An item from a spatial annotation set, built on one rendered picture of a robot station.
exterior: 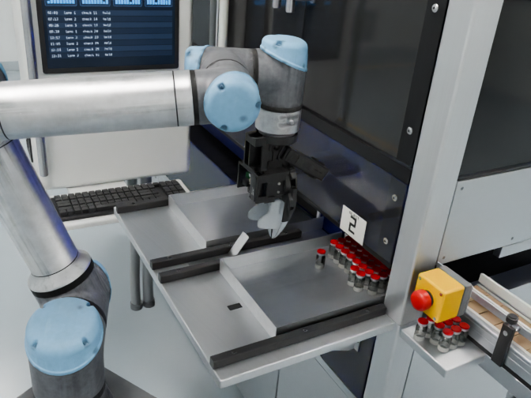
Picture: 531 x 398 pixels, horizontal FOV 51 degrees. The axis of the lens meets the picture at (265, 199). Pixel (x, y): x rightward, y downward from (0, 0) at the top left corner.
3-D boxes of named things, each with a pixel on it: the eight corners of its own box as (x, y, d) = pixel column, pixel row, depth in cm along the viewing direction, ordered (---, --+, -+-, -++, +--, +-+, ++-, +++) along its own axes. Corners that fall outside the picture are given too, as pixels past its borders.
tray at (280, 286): (339, 242, 144) (341, 230, 142) (407, 300, 124) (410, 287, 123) (219, 271, 128) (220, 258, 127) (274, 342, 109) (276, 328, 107)
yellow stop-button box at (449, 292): (437, 294, 113) (445, 264, 110) (464, 314, 108) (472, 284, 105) (409, 302, 110) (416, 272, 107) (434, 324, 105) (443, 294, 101)
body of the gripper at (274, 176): (235, 189, 100) (239, 125, 95) (276, 182, 104) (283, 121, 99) (256, 208, 94) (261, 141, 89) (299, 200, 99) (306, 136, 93)
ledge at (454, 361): (447, 319, 122) (450, 312, 121) (494, 357, 112) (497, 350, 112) (399, 336, 116) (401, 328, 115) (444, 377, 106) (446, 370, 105)
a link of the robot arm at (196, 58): (187, 55, 79) (264, 58, 81) (184, 39, 89) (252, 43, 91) (186, 109, 82) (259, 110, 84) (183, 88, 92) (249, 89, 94)
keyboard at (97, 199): (177, 183, 185) (177, 177, 183) (192, 202, 174) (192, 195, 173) (50, 200, 167) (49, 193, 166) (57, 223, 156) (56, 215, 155)
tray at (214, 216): (274, 188, 170) (276, 178, 168) (321, 228, 150) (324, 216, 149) (168, 206, 154) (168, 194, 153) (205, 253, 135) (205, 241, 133)
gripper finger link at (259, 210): (242, 234, 105) (246, 189, 100) (269, 227, 107) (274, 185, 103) (250, 242, 102) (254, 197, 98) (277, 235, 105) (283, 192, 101)
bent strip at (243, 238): (242, 251, 137) (243, 230, 134) (247, 257, 134) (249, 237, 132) (188, 264, 130) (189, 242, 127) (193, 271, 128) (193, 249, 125)
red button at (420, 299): (420, 299, 109) (425, 283, 107) (435, 311, 106) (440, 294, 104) (406, 304, 107) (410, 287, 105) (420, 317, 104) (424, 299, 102)
